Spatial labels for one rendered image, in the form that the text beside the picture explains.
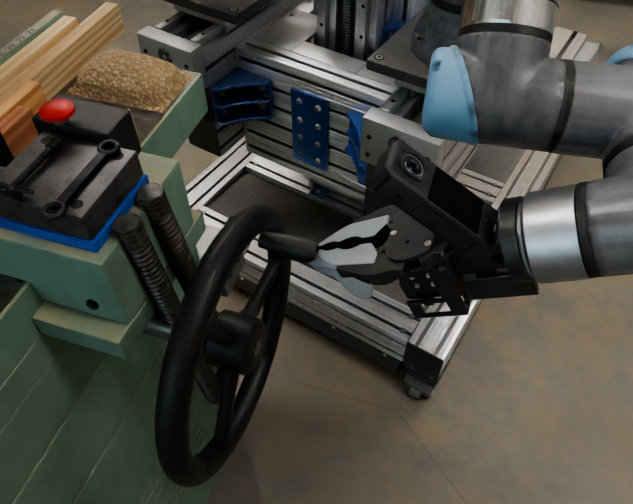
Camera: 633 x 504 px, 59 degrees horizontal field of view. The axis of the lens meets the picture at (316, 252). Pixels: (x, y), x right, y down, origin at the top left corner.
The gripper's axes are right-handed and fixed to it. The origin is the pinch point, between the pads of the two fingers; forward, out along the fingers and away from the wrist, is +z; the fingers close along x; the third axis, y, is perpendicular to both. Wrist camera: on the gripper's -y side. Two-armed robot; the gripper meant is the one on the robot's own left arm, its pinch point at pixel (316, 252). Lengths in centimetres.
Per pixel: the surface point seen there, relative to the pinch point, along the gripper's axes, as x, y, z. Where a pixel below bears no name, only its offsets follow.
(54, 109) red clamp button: -2.6, -23.5, 12.8
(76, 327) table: -14.3, -8.1, 17.2
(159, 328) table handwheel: -9.5, -1.3, 15.4
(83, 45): 21.6, -23.2, 31.9
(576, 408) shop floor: 43, 104, -2
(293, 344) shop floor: 39, 67, 61
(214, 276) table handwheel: -10.2, -8.2, 1.5
